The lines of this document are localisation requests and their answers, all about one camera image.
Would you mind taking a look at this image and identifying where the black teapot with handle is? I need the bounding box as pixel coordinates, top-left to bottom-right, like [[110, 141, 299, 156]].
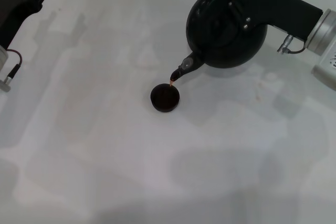
[[169, 0, 268, 83]]

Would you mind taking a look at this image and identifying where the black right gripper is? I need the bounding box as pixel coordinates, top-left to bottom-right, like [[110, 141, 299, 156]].
[[222, 0, 324, 40]]

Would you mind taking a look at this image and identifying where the right wrist cable with plug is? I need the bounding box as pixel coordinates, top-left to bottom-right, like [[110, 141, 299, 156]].
[[277, 34, 307, 55]]

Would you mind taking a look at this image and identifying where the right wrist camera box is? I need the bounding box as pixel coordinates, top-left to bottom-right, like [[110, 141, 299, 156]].
[[310, 48, 336, 90]]

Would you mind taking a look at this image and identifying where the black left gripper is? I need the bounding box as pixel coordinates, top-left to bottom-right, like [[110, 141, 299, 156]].
[[0, 0, 55, 51]]

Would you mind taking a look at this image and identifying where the wrist cable with plug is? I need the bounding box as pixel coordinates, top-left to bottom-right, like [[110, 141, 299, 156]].
[[0, 49, 23, 93], [277, 34, 307, 55]]

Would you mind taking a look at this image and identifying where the left wrist cable with plug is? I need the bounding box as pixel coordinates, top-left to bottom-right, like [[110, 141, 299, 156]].
[[0, 49, 23, 93]]

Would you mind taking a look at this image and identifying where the dark round teacup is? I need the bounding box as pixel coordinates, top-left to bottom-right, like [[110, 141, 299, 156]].
[[150, 83, 181, 113]]

